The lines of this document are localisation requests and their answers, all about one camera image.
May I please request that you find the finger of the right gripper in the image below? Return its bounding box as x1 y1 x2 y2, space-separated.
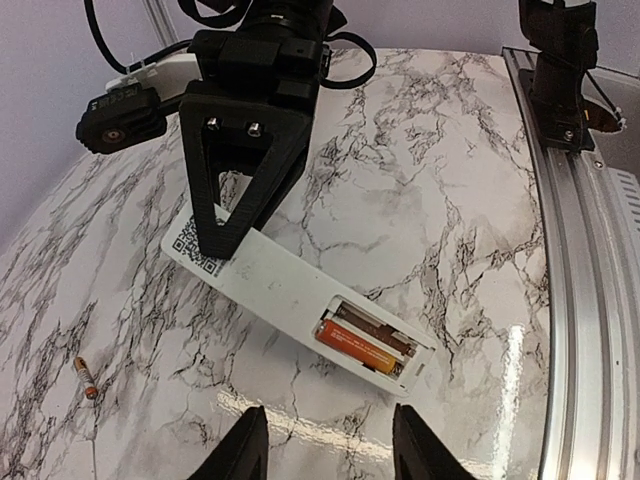
179 82 313 260

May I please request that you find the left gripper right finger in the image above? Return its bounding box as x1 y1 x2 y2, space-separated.
392 404 475 480

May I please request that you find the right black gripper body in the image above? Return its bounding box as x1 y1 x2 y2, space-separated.
188 30 330 115

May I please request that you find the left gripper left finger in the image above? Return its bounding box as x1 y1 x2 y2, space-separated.
193 406 269 480

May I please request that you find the orange AAA battery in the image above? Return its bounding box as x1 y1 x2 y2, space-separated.
315 320 404 377

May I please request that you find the white remote control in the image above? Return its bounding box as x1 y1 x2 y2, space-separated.
161 205 434 397

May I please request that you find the black gold AAA battery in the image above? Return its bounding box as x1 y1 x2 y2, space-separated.
73 356 99 400

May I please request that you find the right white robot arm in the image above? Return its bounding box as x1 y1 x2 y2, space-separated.
179 1 337 259

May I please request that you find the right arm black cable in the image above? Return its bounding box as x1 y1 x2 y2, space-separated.
82 0 379 91

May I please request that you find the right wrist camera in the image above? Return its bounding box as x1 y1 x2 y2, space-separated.
75 84 167 154

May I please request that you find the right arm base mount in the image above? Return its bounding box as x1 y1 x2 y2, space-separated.
518 0 599 153

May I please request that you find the front aluminium rail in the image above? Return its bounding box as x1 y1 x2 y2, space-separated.
502 48 639 479

